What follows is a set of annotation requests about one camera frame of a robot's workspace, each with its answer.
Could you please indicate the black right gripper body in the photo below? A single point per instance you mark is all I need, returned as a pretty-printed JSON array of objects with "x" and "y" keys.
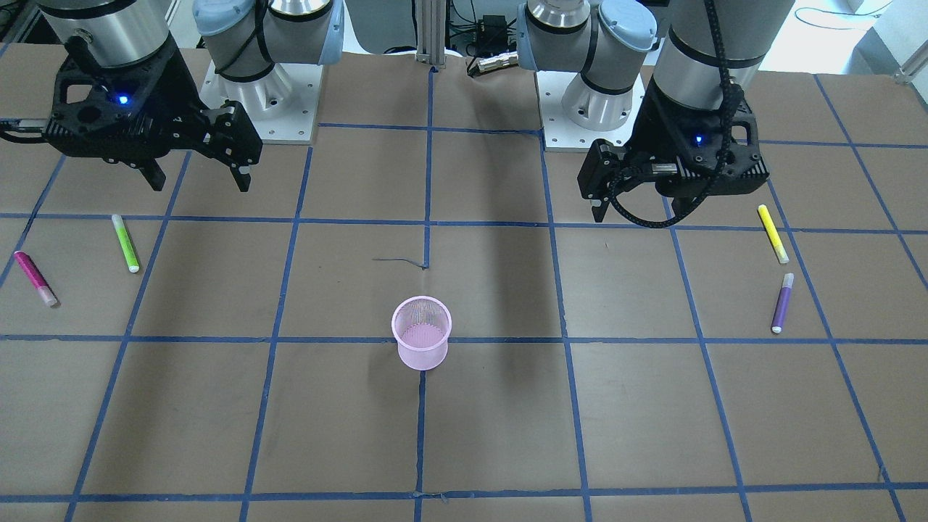
[{"x": 183, "y": 110}]

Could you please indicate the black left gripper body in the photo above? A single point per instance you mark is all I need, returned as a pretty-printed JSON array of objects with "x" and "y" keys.
[{"x": 647, "y": 125}]

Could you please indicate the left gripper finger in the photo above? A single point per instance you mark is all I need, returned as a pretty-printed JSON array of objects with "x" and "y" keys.
[
  {"x": 599, "y": 208},
  {"x": 680, "y": 207}
]

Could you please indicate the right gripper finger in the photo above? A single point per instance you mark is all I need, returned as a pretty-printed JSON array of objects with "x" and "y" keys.
[
  {"x": 153, "y": 174},
  {"x": 242, "y": 176}
]

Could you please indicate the purple marker pen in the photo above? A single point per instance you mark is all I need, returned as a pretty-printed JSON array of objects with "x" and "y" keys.
[{"x": 782, "y": 304}]

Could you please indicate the pink marker pen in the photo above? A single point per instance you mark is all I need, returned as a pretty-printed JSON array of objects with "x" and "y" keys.
[{"x": 34, "y": 275}]

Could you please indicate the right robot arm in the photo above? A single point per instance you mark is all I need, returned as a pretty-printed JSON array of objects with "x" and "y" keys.
[{"x": 246, "y": 39}]

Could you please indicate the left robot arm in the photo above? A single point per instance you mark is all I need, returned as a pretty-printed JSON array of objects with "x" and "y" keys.
[{"x": 709, "y": 45}]

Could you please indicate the pink mesh cup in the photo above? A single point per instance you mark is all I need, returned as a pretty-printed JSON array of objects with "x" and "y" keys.
[{"x": 422, "y": 326}]

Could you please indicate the green marker pen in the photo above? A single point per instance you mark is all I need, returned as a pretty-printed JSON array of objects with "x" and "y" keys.
[{"x": 126, "y": 243}]

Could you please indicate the yellow marker pen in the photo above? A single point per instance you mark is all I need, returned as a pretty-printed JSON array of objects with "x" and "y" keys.
[{"x": 773, "y": 234}]

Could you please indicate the black power adapter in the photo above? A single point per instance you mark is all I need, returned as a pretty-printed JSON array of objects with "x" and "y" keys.
[{"x": 491, "y": 35}]

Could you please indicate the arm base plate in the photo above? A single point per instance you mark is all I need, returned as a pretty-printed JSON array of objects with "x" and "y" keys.
[
  {"x": 290, "y": 109},
  {"x": 563, "y": 135}
]

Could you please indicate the aluminium frame post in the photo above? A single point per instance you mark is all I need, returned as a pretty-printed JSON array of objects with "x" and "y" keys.
[{"x": 430, "y": 32}]

